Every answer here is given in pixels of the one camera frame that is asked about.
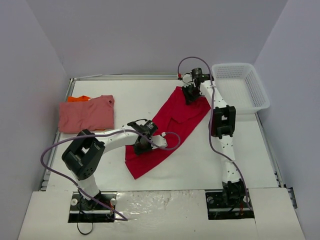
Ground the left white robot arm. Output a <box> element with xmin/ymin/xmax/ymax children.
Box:
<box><xmin>61</xmin><ymin>120</ymin><xmax>168</xmax><ymax>209</ymax></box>

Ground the purple cable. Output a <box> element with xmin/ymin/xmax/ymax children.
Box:
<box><xmin>177</xmin><ymin>56</ymin><xmax>252</xmax><ymax>210</ymax></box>
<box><xmin>40</xmin><ymin>131</ymin><xmax>182</xmax><ymax>222</ymax></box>

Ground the orange folded t-shirt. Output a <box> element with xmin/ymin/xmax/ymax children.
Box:
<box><xmin>67</xmin><ymin>95</ymin><xmax>91</xmax><ymax>103</ymax></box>

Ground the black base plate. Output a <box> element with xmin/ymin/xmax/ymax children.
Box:
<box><xmin>205</xmin><ymin>190</ymin><xmax>255</xmax><ymax>221</ymax></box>
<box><xmin>68</xmin><ymin>192</ymin><xmax>115</xmax><ymax>223</ymax></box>

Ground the pink folded t-shirt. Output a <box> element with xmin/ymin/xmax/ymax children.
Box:
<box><xmin>58</xmin><ymin>95</ymin><xmax>115</xmax><ymax>134</ymax></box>

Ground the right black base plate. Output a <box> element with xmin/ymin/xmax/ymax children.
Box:
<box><xmin>205</xmin><ymin>190</ymin><xmax>255</xmax><ymax>221</ymax></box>

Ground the white plastic basket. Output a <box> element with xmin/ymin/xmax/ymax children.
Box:
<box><xmin>212</xmin><ymin>63</ymin><xmax>270</xmax><ymax>115</ymax></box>

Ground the black cable loop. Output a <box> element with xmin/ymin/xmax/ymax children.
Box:
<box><xmin>76</xmin><ymin>221</ymin><xmax>96</xmax><ymax>236</ymax></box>

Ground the red t-shirt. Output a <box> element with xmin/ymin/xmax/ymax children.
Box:
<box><xmin>125</xmin><ymin>87</ymin><xmax>211</xmax><ymax>179</ymax></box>

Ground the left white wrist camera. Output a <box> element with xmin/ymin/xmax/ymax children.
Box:
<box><xmin>151</xmin><ymin>135</ymin><xmax>168</xmax><ymax>148</ymax></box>

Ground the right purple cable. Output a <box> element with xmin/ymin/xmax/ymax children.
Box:
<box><xmin>177</xmin><ymin>56</ymin><xmax>252</xmax><ymax>210</ymax></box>

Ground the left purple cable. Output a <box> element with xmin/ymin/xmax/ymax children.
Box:
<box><xmin>40</xmin><ymin>131</ymin><xmax>182</xmax><ymax>222</ymax></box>

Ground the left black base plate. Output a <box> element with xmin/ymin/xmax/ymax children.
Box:
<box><xmin>68</xmin><ymin>192</ymin><xmax>115</xmax><ymax>223</ymax></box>

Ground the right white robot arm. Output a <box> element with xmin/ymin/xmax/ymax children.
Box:
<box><xmin>182</xmin><ymin>67</ymin><xmax>248</xmax><ymax>209</ymax></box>

